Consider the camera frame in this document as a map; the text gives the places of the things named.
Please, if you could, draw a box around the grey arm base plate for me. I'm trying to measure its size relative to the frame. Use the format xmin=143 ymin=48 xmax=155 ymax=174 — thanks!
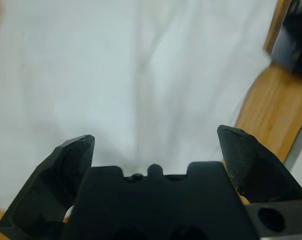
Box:
xmin=268 ymin=0 xmax=302 ymax=81

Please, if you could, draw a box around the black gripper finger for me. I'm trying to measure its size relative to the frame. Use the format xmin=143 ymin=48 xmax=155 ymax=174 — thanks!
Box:
xmin=0 ymin=134 xmax=96 ymax=240
xmin=216 ymin=124 xmax=302 ymax=204

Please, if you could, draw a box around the white T-shirt with black logo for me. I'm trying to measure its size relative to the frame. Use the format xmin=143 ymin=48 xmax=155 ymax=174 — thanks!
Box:
xmin=0 ymin=0 xmax=284 ymax=218

